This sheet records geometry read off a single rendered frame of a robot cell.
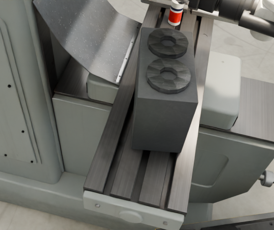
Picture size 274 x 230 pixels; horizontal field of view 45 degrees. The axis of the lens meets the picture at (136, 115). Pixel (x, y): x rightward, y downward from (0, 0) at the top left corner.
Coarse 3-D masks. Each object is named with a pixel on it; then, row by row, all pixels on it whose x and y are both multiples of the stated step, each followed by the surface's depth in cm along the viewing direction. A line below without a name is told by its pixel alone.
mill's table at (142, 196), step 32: (192, 32) 107; (128, 64) 96; (128, 96) 88; (128, 128) 85; (192, 128) 84; (96, 160) 76; (128, 160) 77; (160, 160) 77; (192, 160) 78; (96, 192) 72; (128, 192) 72; (160, 192) 72; (160, 224) 73
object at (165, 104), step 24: (144, 48) 72; (168, 48) 71; (192, 48) 74; (144, 72) 68; (168, 72) 69; (192, 72) 69; (144, 96) 64; (168, 96) 64; (192, 96) 65; (144, 120) 69; (168, 120) 69; (144, 144) 76; (168, 144) 76
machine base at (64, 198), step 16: (0, 176) 152; (16, 176) 153; (64, 176) 155; (80, 176) 156; (0, 192) 155; (16, 192) 154; (32, 192) 152; (48, 192) 150; (64, 192) 150; (80, 192) 151; (32, 208) 161; (48, 208) 156; (64, 208) 153; (80, 208) 151; (192, 208) 150; (208, 208) 151; (96, 224) 158; (112, 224) 153; (128, 224) 150; (144, 224) 149
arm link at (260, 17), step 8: (240, 0) 81; (248, 0) 81; (256, 0) 82; (240, 8) 82; (248, 8) 81; (256, 8) 82; (264, 8) 80; (240, 16) 83; (248, 16) 81; (256, 16) 81; (264, 16) 81; (272, 16) 81; (240, 24) 82; (248, 24) 81; (256, 24) 80; (264, 24) 80; (272, 24) 79; (256, 32) 86; (264, 32) 80; (272, 32) 80; (264, 40) 87
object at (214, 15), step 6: (144, 0) 115; (150, 0) 114; (156, 0) 114; (162, 0) 114; (168, 0) 114; (162, 6) 114; (168, 6) 114; (186, 6) 113; (192, 12) 113; (198, 12) 112; (204, 12) 112; (216, 12) 112; (210, 18) 113; (216, 18) 112; (222, 18) 112
